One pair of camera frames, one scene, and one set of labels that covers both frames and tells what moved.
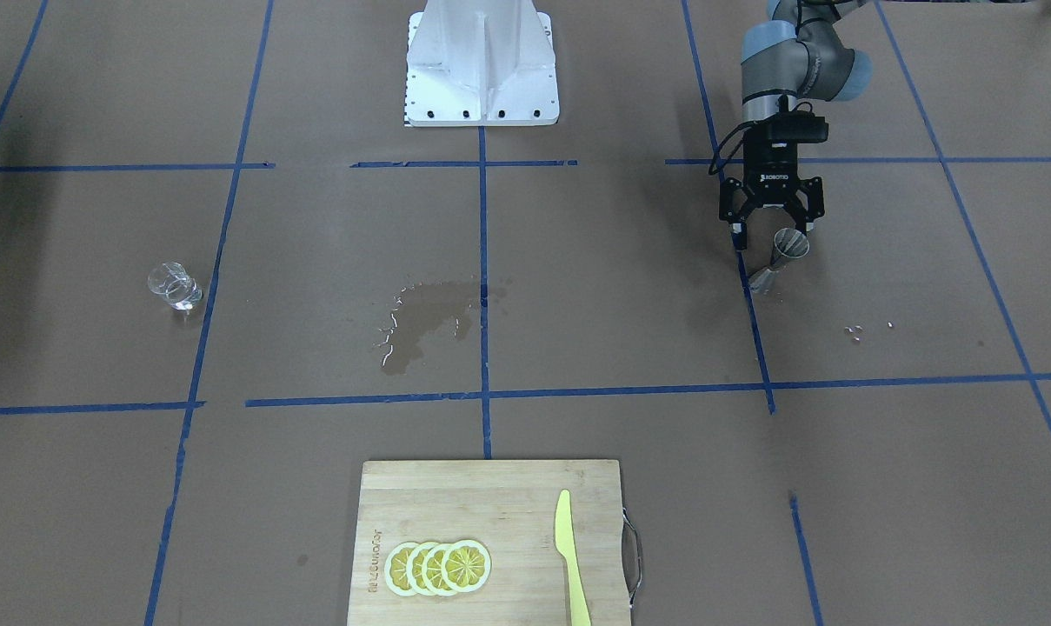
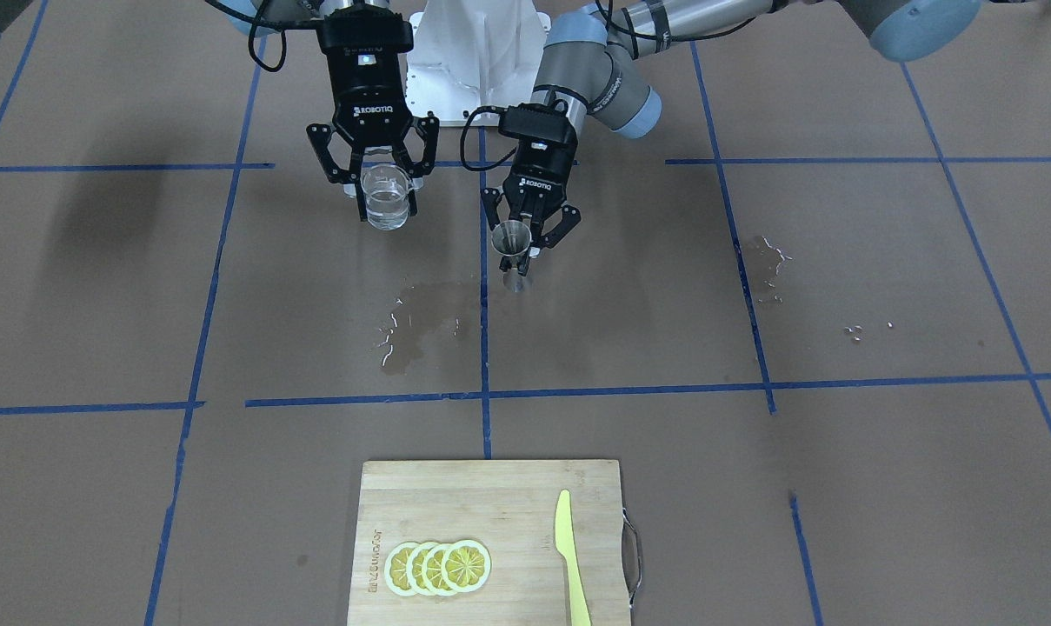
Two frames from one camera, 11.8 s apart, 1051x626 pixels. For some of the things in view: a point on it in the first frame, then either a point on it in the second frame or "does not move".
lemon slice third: (414, 568) does not move
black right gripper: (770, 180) → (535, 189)
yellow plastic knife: (565, 544) does not move
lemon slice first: (466, 565) does not move
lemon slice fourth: (395, 569) does not move
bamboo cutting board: (509, 508) does not move
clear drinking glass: (172, 281) → (386, 189)
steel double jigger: (788, 243) → (512, 238)
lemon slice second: (431, 569) does not move
